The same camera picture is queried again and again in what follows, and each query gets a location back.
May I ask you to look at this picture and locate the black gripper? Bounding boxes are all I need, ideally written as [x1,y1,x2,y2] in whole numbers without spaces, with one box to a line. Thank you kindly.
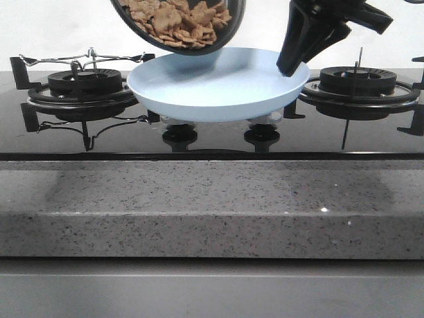
[276,0,393,75]

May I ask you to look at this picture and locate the black frying pan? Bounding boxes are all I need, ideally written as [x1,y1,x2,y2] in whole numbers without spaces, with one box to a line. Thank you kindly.
[111,1,246,56]

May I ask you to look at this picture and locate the light blue plate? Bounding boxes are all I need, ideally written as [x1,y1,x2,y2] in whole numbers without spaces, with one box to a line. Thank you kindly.
[127,47,310,123]

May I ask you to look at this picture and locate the brown meat pieces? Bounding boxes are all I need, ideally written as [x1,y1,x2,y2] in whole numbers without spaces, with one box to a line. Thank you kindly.
[117,1,233,50]

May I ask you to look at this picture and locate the right black gas burner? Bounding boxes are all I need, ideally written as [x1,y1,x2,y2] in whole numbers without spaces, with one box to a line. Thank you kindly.
[319,66,397,97]

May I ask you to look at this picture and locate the black gas burner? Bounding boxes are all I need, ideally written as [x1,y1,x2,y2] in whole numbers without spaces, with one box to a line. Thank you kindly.
[319,66,397,97]
[48,69,123,97]

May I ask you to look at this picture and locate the right black pan support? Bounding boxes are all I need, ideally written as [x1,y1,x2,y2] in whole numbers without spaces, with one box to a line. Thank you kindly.
[298,60,423,136]

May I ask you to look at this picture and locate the black pan support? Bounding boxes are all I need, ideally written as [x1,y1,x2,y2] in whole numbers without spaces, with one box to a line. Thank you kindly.
[298,60,423,136]
[9,53,160,125]

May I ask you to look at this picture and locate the right silver stove knob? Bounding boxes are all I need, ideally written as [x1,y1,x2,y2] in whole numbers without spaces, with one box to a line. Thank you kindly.
[248,111,283,126]

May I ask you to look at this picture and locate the silver stove knob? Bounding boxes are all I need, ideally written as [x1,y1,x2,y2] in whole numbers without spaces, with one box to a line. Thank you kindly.
[160,115,195,126]
[248,111,283,126]

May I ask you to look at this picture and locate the left silver stove knob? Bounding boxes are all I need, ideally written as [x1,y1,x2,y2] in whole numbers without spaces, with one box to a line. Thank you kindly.
[160,115,195,126]

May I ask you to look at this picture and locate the left black gas burner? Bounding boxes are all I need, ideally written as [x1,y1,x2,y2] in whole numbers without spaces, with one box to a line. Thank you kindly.
[48,69,123,97]

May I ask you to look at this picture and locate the black glass cooktop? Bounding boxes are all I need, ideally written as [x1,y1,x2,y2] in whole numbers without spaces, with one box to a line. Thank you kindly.
[1,72,423,161]

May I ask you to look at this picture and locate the left black pan support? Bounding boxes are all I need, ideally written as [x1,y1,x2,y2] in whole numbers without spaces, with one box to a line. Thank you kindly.
[9,53,160,125]

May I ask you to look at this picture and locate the wire pan stand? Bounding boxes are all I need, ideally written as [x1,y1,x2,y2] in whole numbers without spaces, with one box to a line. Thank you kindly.
[9,48,155,83]

